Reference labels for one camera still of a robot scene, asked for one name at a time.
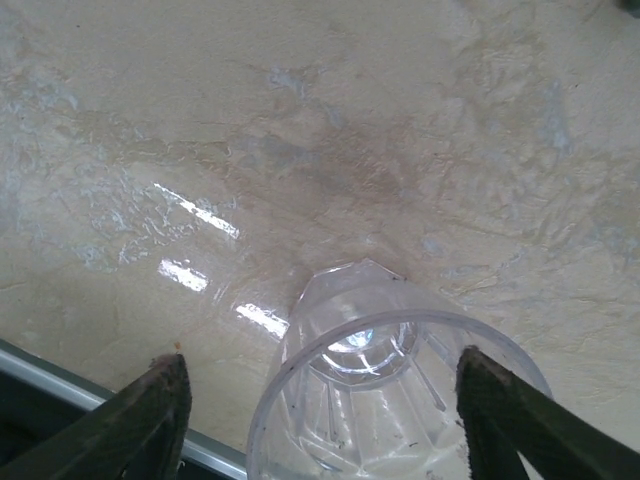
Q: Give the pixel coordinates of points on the aluminium mounting rail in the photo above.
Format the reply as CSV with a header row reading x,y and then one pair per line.
x,y
50,380

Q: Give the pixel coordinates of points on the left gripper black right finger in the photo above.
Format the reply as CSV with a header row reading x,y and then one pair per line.
x,y
510,430

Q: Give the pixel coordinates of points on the clear faceted plastic cup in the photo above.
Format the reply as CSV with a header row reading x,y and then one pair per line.
x,y
360,310

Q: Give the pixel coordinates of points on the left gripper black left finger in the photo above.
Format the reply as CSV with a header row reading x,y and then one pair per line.
x,y
125,430

